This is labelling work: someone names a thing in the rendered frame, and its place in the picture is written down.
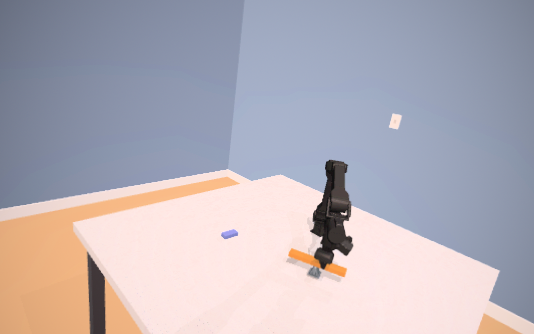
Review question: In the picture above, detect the orange bar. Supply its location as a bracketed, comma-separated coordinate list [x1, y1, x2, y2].
[288, 248, 347, 277]

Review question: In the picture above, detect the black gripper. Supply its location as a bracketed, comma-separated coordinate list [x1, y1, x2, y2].
[314, 227, 334, 270]

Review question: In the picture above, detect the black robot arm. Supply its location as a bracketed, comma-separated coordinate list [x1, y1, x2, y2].
[310, 160, 354, 257]

